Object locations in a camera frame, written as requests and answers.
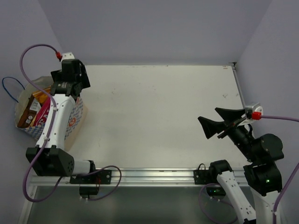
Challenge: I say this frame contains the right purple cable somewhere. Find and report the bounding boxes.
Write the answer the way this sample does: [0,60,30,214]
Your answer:
[198,114,299,224]

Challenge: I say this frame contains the brown Chuba chips bag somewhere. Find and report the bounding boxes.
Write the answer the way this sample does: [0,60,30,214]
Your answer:
[17,95,41,128]

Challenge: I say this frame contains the orange Kettle chips bag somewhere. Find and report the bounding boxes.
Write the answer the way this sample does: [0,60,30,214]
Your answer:
[32,91,48,106]

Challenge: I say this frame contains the pink snack bag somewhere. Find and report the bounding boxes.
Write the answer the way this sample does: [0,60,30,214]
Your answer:
[33,98,51,126]

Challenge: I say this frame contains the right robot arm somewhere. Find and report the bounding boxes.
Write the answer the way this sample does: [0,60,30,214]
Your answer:
[198,104,284,224]

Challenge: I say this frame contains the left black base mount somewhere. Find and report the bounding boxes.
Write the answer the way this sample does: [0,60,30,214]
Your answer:
[70,169,112,199]

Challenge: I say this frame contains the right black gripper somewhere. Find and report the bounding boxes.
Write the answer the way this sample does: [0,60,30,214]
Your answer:
[199,106,259,162]

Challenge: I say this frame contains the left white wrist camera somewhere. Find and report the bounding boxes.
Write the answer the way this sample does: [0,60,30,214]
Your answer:
[55,51,75,62]

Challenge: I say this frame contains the blue checkered paper bag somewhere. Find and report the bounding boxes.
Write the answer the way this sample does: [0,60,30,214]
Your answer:
[2,77,88,151]

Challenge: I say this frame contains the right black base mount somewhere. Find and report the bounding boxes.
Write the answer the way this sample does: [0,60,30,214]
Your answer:
[193,163,226,199]

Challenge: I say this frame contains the aluminium mounting rail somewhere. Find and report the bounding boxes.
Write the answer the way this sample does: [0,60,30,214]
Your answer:
[28,168,248,187]

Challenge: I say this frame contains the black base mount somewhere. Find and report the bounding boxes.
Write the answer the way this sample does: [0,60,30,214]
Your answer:
[193,163,226,199]
[70,169,112,199]

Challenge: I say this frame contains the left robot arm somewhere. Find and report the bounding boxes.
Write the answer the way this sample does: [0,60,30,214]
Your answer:
[26,59,97,183]

